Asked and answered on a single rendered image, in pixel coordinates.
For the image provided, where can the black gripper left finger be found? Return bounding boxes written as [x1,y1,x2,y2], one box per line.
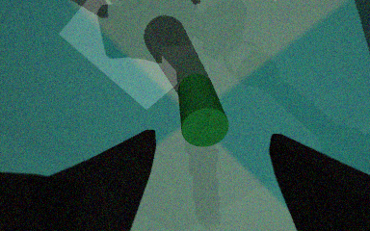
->
[0,130,156,231]

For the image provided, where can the green cylinder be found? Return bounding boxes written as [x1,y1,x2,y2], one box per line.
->
[178,74,229,147]

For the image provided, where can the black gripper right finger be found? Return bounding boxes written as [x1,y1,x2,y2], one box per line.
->
[270,134,370,231]

